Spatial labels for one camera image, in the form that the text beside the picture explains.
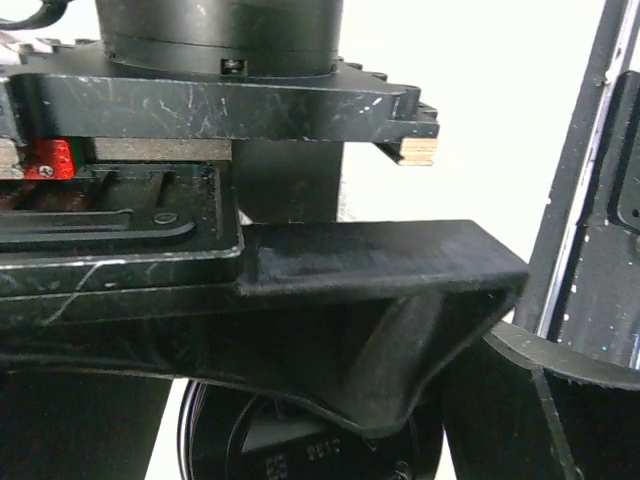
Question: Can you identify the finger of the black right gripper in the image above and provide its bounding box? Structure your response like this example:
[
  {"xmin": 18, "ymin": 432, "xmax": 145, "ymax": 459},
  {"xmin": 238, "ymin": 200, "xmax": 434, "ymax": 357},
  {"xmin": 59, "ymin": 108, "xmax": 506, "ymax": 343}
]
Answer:
[{"xmin": 159, "ymin": 220, "xmax": 528, "ymax": 436}]

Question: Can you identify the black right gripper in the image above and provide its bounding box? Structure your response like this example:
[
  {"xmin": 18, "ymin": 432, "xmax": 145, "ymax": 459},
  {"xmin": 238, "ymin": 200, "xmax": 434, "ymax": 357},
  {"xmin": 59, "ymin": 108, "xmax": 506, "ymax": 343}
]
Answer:
[{"xmin": 1, "ymin": 49, "xmax": 440, "ymax": 379}]

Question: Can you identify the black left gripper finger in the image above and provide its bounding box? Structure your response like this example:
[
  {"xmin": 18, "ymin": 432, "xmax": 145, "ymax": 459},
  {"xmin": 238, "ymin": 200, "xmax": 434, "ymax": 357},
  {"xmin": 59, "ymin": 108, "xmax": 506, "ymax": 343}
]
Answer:
[{"xmin": 442, "ymin": 324, "xmax": 639, "ymax": 479}]

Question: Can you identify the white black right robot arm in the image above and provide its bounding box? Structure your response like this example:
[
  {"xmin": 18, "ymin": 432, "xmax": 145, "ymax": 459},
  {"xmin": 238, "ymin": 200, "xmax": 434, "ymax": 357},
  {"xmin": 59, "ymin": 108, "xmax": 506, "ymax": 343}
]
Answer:
[{"xmin": 1, "ymin": 1, "xmax": 526, "ymax": 437}]

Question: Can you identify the black plastic cup lid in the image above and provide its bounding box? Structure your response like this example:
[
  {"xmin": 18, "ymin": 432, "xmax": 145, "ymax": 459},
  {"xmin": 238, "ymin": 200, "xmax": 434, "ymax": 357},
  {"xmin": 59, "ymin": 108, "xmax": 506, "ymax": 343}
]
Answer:
[{"xmin": 177, "ymin": 381, "xmax": 443, "ymax": 480}]

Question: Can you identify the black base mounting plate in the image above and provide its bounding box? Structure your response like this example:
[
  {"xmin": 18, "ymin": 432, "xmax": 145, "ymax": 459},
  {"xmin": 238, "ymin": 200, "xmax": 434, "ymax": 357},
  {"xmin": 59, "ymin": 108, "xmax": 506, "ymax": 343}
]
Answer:
[{"xmin": 513, "ymin": 1, "xmax": 639, "ymax": 370}]

